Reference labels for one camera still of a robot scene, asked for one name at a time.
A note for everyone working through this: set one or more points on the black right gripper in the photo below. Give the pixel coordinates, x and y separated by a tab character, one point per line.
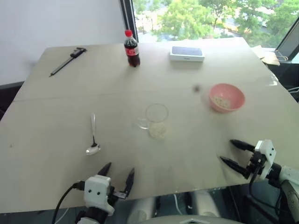
255	164

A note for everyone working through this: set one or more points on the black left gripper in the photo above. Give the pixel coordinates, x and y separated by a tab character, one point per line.
115	195

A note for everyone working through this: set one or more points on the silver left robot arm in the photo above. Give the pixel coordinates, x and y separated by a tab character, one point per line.
93	215

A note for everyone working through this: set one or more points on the metal spoon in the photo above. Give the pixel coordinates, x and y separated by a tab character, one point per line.
93	149

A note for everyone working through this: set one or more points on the pink bowl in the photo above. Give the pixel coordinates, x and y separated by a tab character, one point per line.
236	100

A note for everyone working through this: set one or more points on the clear glass mug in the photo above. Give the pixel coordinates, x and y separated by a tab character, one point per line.
157	113

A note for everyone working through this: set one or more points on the silver robot body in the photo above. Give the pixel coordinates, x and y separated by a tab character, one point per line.
191	219

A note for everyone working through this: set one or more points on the brown cardboard piece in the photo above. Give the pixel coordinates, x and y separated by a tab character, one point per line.
271	57

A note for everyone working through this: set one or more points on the white phone box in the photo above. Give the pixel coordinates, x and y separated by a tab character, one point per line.
187	54

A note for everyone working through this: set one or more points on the black vernier caliper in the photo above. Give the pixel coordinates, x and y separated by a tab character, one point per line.
70	58

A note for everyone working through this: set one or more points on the cola bottle with red cap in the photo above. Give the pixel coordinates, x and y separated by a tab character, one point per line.
132	50

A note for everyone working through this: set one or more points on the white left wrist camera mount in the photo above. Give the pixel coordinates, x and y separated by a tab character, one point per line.
97	191

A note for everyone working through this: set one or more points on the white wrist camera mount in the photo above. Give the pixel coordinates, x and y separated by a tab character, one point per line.
269	149
97	191

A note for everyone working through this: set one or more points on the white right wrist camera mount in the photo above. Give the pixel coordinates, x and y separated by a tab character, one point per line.
269	149

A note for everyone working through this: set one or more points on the slanted dark window frame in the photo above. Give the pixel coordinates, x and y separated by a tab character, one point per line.
288	42

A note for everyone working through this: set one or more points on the dark window frame post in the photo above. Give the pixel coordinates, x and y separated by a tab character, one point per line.
129	18

